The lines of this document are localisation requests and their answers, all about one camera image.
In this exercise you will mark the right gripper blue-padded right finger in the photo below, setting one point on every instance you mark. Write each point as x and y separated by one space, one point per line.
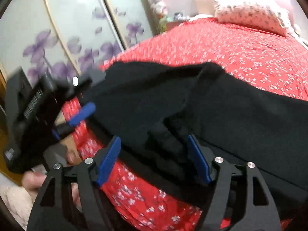
253 207

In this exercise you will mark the black pants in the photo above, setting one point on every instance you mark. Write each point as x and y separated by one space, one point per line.
154 108

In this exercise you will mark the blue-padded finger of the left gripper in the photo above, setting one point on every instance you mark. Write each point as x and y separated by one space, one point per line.
85 112
63 130

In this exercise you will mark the red floral bedspread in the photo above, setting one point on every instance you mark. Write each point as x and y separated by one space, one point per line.
264 60

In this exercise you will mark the floral sliding wardrobe doors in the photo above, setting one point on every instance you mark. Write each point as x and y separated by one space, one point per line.
66 37

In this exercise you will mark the pink floral pillow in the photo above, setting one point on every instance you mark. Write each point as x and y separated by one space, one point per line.
264 16

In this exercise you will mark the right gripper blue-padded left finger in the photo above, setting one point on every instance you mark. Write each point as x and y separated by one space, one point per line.
70 197

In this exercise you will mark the bedside table with clutter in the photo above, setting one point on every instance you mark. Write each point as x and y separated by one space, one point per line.
167 23

